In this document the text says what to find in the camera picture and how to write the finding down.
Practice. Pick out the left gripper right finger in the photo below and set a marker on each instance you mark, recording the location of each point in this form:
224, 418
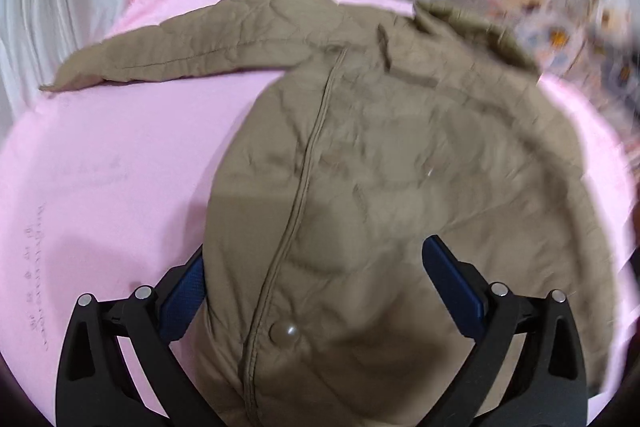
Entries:
548, 384

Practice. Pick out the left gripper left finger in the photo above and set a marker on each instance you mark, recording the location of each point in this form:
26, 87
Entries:
94, 386

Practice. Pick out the olive quilted jacket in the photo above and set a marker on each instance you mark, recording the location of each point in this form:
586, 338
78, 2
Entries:
382, 130

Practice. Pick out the pink bed sheet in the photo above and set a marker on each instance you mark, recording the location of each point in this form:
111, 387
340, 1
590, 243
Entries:
103, 190

